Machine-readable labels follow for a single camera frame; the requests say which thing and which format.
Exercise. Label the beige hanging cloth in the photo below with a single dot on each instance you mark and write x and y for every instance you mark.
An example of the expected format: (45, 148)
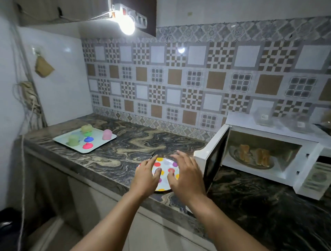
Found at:
(44, 67)

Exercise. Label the glowing light bulb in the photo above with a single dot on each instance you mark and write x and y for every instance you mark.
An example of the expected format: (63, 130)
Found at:
(126, 24)

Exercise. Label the dark wall cabinet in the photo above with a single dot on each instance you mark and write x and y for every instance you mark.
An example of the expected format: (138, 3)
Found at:
(64, 10)

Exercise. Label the person's right forearm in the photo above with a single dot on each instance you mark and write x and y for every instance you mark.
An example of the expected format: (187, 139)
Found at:
(225, 227)

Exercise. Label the polka dot plate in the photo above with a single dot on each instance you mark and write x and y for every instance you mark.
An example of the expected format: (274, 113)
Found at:
(165, 163)

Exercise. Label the triangle sandwich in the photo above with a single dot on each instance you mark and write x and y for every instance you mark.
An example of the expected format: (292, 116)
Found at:
(244, 153)
(262, 156)

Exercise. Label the black bucket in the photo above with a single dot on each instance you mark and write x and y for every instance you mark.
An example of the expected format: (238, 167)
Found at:
(7, 227)

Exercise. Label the clear plastic sandwich package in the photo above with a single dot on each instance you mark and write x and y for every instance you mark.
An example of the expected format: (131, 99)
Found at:
(300, 124)
(262, 117)

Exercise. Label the white tray coloured cups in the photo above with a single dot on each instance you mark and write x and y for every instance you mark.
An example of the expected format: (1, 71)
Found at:
(62, 138)

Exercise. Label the person's left hand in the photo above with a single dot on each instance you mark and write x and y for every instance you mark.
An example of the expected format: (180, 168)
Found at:
(144, 181)

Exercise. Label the person's right hand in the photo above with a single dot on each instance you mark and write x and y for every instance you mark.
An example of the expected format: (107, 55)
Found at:
(188, 181)

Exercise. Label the kitchen base cabinet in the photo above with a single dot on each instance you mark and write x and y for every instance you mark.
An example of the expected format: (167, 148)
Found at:
(90, 201)

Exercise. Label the person's left forearm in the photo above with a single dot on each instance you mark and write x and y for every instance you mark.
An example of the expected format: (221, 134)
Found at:
(108, 225)

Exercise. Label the white microwave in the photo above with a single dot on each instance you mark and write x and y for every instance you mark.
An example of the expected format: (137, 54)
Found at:
(240, 119)

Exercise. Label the white hanging power strip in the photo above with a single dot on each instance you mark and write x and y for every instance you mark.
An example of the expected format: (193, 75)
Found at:
(139, 19)

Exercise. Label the glass turntable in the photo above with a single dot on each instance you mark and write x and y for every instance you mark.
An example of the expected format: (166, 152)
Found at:
(232, 153)

